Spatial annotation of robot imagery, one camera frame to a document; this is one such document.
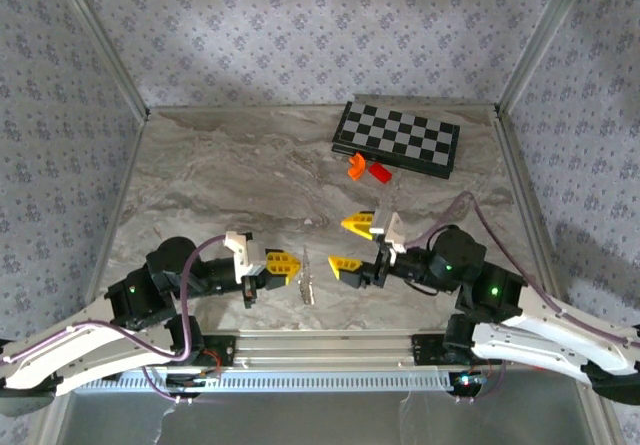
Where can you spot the small controller circuit board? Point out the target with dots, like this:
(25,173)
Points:
(187,381)
(467,382)

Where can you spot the black and grey chessboard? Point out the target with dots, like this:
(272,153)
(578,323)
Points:
(400,132)

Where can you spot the aluminium frame side rail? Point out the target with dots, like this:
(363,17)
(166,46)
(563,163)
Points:
(127,185)
(520,185)

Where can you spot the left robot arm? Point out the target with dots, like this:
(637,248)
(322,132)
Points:
(75,360)

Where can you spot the aluminium frame post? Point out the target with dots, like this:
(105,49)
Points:
(545,40)
(100,40)

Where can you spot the small red rectangular block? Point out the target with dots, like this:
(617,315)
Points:
(381,172)

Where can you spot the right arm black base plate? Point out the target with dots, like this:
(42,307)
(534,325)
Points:
(425,350)

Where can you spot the aluminium frame back rail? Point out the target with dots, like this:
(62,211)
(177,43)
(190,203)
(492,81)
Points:
(250,108)

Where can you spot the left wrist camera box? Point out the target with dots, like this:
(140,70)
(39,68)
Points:
(245,255)

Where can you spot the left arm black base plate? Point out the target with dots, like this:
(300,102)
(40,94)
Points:
(225,350)

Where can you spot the aluminium mounting rail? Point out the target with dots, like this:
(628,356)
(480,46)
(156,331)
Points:
(325,350)

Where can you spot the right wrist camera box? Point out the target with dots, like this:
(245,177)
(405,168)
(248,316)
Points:
(392,225)

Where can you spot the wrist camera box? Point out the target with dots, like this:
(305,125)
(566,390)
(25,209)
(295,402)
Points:
(245,255)
(392,225)

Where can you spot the orange curved plastic block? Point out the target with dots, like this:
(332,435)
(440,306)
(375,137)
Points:
(356,167)

